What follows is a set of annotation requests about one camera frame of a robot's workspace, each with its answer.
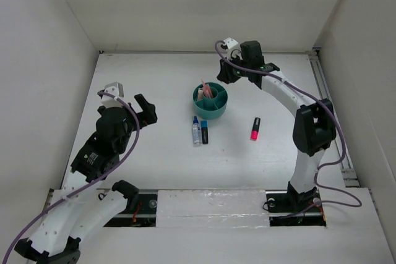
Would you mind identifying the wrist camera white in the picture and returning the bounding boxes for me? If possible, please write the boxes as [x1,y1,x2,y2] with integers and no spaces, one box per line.
[220,38,241,60]
[99,82,124,108]

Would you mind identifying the teal round compartment organizer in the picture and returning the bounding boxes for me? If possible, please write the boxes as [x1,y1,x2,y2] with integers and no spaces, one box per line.
[192,82,228,120]

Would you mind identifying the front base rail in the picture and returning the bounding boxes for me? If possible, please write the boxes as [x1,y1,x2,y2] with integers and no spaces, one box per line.
[105,189,326,229]

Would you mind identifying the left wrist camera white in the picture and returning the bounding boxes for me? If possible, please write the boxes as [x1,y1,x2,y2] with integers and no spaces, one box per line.
[99,82,124,108]

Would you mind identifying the red pink pen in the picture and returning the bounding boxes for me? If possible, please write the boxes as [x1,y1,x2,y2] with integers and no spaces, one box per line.
[201,80,208,89]

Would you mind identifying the aluminium rail right side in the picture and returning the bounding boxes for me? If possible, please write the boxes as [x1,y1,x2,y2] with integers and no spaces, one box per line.
[309,48,359,187]

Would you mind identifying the black pink highlighter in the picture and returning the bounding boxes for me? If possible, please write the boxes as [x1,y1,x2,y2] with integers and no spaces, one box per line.
[250,117,261,141]

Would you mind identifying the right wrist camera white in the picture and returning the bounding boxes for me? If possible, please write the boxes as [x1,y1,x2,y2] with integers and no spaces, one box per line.
[220,38,241,60]

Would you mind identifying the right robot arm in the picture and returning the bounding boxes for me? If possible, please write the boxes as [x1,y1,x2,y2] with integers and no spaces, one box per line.
[215,38,338,213]

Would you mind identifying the clear spray bottle blue cap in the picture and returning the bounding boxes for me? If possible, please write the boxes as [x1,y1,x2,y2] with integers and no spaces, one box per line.
[192,116,201,146]

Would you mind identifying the black marker blue cap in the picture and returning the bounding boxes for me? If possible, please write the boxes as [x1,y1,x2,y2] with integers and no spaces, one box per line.
[200,120,209,145]

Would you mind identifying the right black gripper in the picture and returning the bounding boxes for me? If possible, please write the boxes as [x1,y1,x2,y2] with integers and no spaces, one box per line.
[217,53,250,84]

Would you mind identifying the orange marker pen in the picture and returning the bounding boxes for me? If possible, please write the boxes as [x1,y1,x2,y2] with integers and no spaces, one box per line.
[207,84,217,98]

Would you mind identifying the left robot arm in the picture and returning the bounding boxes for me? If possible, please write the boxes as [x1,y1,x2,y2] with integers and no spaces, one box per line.
[7,90,158,263]

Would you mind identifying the pink purple pen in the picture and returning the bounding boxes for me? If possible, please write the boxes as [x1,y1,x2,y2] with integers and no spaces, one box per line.
[203,86,213,98]

